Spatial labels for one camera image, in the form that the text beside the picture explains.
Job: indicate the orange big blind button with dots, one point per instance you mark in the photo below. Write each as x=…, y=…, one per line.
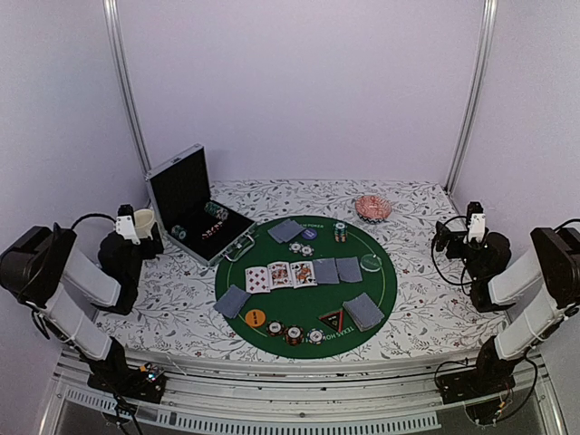
x=255, y=318

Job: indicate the red black chip row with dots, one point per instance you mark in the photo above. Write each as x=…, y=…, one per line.
x=212, y=230

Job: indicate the short poker chip stack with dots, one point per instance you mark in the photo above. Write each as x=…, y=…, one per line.
x=179, y=232

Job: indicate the aluminium frame post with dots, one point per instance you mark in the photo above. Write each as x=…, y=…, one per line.
x=485, y=41
x=113, y=24

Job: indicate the left aluminium frame post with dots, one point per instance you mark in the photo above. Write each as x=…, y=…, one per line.
x=113, y=24

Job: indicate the green poker chip row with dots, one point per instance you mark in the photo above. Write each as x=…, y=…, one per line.
x=216, y=211

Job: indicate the king of diamonds card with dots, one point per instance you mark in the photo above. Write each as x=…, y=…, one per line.
x=279, y=275

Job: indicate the purple small blind button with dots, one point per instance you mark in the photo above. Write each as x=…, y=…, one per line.
x=309, y=234

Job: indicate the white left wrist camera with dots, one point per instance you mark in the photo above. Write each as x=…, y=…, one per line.
x=125, y=224

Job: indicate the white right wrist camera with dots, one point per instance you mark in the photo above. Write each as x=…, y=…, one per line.
x=476, y=224

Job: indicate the nine of diamonds card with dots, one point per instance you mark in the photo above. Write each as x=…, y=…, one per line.
x=257, y=280

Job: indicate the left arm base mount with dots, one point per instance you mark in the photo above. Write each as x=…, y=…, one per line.
x=144, y=384

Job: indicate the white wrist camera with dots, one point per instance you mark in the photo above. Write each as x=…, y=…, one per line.
x=476, y=224
x=125, y=224

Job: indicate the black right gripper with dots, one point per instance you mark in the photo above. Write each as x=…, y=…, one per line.
x=444, y=241

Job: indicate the right aluminium frame post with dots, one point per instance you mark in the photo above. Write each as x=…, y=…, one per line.
x=485, y=41

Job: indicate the round green poker mat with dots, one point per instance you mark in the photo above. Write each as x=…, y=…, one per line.
x=313, y=297

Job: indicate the blue peach 10 chip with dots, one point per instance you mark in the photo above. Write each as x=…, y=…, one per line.
x=307, y=251
x=295, y=247
x=315, y=336

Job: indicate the queen of spades card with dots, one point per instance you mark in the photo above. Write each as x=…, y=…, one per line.
x=302, y=274

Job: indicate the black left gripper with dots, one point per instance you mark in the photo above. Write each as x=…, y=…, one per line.
x=158, y=247

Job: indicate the blue green chip stack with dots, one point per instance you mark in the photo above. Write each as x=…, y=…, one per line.
x=340, y=231

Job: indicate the red black 100 chip stack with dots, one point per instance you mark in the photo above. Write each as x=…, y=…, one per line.
x=275, y=328

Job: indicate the green white dealer button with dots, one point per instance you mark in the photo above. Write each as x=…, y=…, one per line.
x=370, y=263

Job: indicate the aluminium poker chip case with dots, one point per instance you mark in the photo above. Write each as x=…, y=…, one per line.
x=179, y=188

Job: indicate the aluminium front rail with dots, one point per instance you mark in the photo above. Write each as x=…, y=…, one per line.
x=213, y=396

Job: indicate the black triangular all-in marker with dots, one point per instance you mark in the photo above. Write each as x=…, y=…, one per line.
x=334, y=320

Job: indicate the cream ceramic mug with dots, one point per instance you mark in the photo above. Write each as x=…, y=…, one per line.
x=144, y=221

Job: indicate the red patterned small bowl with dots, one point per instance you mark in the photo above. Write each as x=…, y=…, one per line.
x=373, y=209

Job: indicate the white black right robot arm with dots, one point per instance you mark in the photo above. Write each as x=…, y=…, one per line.
x=495, y=282

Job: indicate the blue checkered playing card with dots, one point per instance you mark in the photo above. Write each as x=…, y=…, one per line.
x=231, y=302

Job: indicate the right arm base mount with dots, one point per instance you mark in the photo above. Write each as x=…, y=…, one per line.
x=484, y=400

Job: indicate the grey playing card deck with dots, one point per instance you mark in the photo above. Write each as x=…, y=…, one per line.
x=364, y=312

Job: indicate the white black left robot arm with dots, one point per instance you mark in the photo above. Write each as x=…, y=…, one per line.
x=34, y=269

